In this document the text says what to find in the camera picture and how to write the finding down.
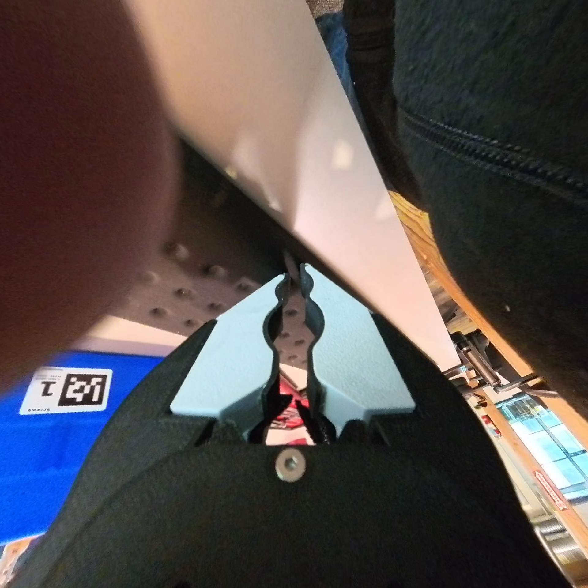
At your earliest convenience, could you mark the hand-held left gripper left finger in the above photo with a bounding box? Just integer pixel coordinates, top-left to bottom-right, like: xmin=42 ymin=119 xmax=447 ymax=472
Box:
xmin=170 ymin=273 xmax=295 ymax=444

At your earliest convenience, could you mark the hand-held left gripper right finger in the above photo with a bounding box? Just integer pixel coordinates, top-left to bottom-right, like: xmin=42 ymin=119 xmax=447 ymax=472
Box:
xmin=299 ymin=263 xmax=417 ymax=445

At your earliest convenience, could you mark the blue tagged storage bin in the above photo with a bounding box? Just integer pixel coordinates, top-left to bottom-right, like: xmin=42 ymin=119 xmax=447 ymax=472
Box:
xmin=0 ymin=351 xmax=168 ymax=547

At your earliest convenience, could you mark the person's right hand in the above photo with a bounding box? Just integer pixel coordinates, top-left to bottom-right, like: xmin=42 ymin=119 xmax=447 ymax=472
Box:
xmin=0 ymin=0 xmax=184 ymax=391

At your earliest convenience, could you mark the black metal chair mechanism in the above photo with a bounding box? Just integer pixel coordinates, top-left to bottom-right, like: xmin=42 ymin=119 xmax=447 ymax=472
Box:
xmin=448 ymin=331 xmax=559 ymax=407

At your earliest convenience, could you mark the black perforated wrist pad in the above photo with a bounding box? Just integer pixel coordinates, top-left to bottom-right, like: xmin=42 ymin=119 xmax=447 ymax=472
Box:
xmin=106 ymin=135 xmax=331 ymax=370

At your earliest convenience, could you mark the wooden board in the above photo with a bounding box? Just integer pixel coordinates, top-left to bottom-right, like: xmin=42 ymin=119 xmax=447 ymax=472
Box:
xmin=390 ymin=192 xmax=588 ymax=465

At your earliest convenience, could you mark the blue cloth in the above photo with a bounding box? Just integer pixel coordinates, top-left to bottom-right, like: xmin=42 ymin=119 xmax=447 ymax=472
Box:
xmin=317 ymin=11 xmax=361 ymax=99

